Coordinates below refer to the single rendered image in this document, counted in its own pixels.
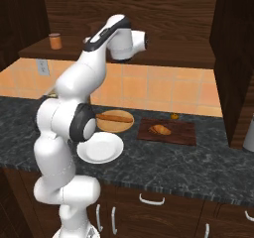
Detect grey wall outlet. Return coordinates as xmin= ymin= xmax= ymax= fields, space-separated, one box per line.
xmin=36 ymin=59 xmax=51 ymax=77

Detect white plate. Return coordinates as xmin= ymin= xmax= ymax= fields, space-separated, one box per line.
xmin=75 ymin=131 xmax=125 ymax=166

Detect dark wooden base cabinet door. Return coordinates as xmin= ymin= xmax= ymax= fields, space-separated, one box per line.
xmin=6 ymin=169 xmax=109 ymax=238
xmin=193 ymin=217 xmax=254 ymax=238
xmin=106 ymin=205 xmax=200 ymax=238

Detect dark wooden cutting board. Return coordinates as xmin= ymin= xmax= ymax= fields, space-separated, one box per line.
xmin=136 ymin=116 xmax=197 ymax=147

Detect white drawer handle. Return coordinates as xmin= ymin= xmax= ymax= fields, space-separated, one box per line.
xmin=244 ymin=209 xmax=254 ymax=223
xmin=138 ymin=192 xmax=166 ymax=207

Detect brown baguette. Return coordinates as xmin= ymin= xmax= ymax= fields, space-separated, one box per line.
xmin=95 ymin=112 xmax=134 ymax=124

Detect dark wooden drawer front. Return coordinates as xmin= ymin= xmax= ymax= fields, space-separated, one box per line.
xmin=104 ymin=182 xmax=206 ymax=219
xmin=201 ymin=200 xmax=254 ymax=226

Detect dark wooden wall cabinet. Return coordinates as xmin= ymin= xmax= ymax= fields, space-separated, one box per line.
xmin=18 ymin=0 xmax=232 ymax=70

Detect pale grey appliance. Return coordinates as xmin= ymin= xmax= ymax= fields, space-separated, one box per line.
xmin=242 ymin=114 xmax=254 ymax=153

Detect orange jam jar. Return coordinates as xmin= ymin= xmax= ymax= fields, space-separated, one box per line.
xmin=48 ymin=32 xmax=64 ymax=51

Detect white door handle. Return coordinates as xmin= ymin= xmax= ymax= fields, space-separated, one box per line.
xmin=203 ymin=222 xmax=211 ymax=238
xmin=110 ymin=205 xmax=119 ymax=236
xmin=94 ymin=203 xmax=104 ymax=233

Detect golden croissant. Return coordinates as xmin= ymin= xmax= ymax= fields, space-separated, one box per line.
xmin=147 ymin=124 xmax=173 ymax=137

